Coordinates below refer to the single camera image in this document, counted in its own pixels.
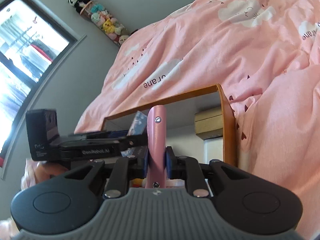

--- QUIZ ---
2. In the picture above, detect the small gold box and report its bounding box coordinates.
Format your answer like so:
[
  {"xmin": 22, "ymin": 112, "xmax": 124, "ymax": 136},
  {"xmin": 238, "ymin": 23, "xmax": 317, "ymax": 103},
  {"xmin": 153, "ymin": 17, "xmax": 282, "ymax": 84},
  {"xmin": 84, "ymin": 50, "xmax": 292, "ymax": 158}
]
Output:
[{"xmin": 194, "ymin": 107, "xmax": 224, "ymax": 141}]

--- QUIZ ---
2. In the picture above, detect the clear tube of plush toys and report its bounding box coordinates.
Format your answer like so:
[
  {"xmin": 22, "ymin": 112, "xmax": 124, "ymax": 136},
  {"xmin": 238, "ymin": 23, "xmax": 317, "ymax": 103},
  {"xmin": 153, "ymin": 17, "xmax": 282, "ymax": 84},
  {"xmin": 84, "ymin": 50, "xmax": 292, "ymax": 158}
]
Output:
[{"xmin": 80, "ymin": 1, "xmax": 131, "ymax": 47}]

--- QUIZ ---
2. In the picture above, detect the orange cardboard box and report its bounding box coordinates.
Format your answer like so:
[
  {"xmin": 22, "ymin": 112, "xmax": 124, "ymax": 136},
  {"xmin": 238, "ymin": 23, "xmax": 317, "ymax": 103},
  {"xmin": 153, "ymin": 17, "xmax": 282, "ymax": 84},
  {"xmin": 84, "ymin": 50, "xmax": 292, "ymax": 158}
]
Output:
[{"xmin": 102, "ymin": 84, "xmax": 237, "ymax": 168}]

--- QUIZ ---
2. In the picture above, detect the person's left hand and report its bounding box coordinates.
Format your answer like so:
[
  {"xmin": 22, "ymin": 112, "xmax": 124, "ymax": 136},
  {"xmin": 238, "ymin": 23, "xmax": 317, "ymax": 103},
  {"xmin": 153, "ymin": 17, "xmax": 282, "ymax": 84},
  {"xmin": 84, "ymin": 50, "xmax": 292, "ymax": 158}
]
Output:
[{"xmin": 35, "ymin": 162, "xmax": 72, "ymax": 180}]

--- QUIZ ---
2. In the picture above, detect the blue printed card packet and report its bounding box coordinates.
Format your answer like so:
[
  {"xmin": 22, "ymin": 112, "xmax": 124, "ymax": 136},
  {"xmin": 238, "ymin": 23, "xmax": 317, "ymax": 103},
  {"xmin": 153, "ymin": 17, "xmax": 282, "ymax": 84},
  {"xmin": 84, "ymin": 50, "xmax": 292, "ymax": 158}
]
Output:
[{"xmin": 127, "ymin": 110, "xmax": 148, "ymax": 136}]

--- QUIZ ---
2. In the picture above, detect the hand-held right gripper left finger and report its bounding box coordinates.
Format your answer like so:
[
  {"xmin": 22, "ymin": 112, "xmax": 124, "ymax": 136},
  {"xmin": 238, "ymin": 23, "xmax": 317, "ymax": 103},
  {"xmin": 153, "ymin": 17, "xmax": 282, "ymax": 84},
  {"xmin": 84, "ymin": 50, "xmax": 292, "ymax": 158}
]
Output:
[{"xmin": 62, "ymin": 152, "xmax": 150, "ymax": 198}]

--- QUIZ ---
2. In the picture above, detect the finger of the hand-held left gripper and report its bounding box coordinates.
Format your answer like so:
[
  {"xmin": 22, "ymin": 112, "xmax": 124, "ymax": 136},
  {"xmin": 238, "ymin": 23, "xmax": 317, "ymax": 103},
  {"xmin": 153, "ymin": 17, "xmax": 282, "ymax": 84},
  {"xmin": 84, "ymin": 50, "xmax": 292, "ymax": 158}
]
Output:
[{"xmin": 69, "ymin": 129, "xmax": 148, "ymax": 148}]

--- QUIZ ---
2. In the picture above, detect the plush toy with blue cap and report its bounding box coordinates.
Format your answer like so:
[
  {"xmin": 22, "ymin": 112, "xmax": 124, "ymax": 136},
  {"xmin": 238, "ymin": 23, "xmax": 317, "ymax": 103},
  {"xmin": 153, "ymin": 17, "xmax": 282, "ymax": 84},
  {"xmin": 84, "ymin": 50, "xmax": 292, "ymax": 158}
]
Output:
[{"xmin": 132, "ymin": 177, "xmax": 147, "ymax": 188}]

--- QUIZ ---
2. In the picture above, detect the small white box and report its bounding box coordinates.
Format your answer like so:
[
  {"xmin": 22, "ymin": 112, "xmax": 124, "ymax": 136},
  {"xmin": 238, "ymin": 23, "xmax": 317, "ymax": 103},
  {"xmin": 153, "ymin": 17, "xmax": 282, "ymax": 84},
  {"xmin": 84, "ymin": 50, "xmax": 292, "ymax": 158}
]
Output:
[{"xmin": 203, "ymin": 135, "xmax": 226, "ymax": 166}]

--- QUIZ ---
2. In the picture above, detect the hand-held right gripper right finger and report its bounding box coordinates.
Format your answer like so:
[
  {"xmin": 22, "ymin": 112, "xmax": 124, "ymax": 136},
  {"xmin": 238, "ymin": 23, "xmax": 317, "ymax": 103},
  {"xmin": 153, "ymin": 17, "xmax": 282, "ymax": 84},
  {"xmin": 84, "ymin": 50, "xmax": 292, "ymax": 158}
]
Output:
[{"xmin": 165, "ymin": 146, "xmax": 242, "ymax": 198}]

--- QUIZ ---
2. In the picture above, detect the panda plush toy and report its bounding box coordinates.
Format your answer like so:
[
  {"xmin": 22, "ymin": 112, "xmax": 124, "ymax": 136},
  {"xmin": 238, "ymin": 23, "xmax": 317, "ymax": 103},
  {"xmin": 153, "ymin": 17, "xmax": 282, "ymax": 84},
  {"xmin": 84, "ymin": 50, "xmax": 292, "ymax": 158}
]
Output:
[{"xmin": 68, "ymin": 0, "xmax": 93, "ymax": 15}]

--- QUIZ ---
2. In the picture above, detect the pink handle bar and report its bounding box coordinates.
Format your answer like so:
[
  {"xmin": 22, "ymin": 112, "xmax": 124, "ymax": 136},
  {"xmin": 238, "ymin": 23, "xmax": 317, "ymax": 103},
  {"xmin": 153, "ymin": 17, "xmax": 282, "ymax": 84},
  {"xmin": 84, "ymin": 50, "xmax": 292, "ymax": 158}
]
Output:
[{"xmin": 145, "ymin": 105, "xmax": 168, "ymax": 189}]

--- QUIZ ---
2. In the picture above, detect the window with grey frame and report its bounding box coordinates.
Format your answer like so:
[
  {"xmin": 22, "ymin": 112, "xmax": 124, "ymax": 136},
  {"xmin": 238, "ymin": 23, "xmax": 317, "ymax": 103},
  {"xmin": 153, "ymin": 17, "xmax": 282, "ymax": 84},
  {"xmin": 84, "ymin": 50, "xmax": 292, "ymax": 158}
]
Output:
[{"xmin": 0, "ymin": 0, "xmax": 87, "ymax": 181}]

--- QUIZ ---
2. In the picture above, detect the pink cloud print blanket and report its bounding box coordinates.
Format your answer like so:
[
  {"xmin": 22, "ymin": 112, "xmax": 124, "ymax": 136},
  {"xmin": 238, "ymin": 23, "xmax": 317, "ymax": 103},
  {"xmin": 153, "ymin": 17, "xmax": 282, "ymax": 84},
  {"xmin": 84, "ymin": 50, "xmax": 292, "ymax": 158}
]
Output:
[{"xmin": 74, "ymin": 0, "xmax": 320, "ymax": 233}]

